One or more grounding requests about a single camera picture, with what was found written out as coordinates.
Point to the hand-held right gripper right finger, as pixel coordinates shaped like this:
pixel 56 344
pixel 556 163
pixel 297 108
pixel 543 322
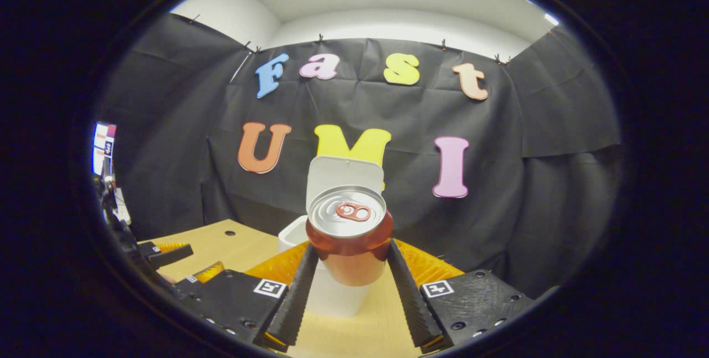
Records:
pixel 410 297

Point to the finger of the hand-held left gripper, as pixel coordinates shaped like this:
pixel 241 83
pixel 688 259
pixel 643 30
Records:
pixel 210 274
pixel 166 254

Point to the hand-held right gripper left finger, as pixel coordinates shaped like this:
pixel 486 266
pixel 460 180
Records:
pixel 299 297

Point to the red pop can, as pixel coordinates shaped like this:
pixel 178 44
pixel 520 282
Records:
pixel 349 247

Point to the white desktop garbage bin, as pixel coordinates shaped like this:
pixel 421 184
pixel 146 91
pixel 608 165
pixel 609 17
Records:
pixel 343 172

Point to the wooden desktop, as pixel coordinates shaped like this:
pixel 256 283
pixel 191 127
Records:
pixel 221 244

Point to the computer monitor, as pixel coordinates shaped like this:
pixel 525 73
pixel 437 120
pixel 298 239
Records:
pixel 103 144

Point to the black backdrop cloth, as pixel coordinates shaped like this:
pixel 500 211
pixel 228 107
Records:
pixel 498 208

